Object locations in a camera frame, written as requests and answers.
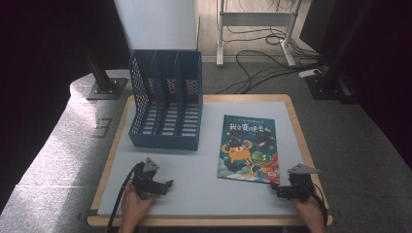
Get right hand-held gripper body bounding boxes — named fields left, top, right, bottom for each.
left=277, top=163, right=322, bottom=204

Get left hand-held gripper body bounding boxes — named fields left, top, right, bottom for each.
left=130, top=157, right=170, bottom=199

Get blue cartoon children's book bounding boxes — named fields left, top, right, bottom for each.
left=216, top=114, right=281, bottom=185

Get blue plastic file rack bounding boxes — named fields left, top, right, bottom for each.
left=127, top=49, right=204, bottom=151

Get person's right hand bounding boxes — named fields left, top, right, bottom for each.
left=292, top=193, right=326, bottom=229

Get person's left hand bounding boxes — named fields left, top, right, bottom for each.
left=120, top=181, right=157, bottom=229

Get grey floor socket cover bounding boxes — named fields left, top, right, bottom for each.
left=92, top=117, right=113, bottom=139

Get white power strip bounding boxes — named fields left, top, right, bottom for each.
left=297, top=68, right=323, bottom=79

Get white upright panel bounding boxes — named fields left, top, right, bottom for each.
left=113, top=0, right=200, bottom=52

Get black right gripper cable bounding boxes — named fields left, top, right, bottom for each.
left=310, top=183, right=328, bottom=227

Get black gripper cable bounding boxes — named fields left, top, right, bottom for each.
left=106, top=163, right=142, bottom=233
left=310, top=183, right=328, bottom=227

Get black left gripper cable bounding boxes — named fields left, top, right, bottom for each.
left=106, top=163, right=142, bottom=233

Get white board with wooden frame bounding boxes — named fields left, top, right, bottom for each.
left=96, top=101, right=325, bottom=217

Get black post with base plate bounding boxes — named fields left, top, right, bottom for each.
left=304, top=0, right=359, bottom=102
left=81, top=38, right=129, bottom=101

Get black floor cables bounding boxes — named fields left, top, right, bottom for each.
left=216, top=0, right=326, bottom=95

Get white metal desk frame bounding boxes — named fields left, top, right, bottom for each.
left=216, top=0, right=303, bottom=68

